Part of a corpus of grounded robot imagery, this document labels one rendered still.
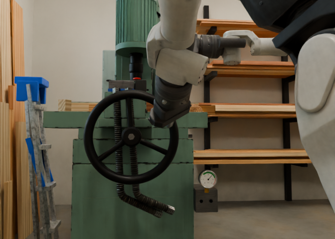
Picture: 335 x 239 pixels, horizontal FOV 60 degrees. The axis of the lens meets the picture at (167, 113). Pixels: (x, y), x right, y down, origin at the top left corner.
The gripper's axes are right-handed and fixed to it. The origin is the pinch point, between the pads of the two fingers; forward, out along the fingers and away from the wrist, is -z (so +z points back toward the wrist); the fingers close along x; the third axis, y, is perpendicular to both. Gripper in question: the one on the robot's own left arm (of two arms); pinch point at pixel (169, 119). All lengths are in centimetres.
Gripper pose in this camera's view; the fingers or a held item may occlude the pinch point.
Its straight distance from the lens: 82.1
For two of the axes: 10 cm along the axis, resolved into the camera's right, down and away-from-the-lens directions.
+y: -5.8, -6.9, 4.3
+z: 0.6, -5.6, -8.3
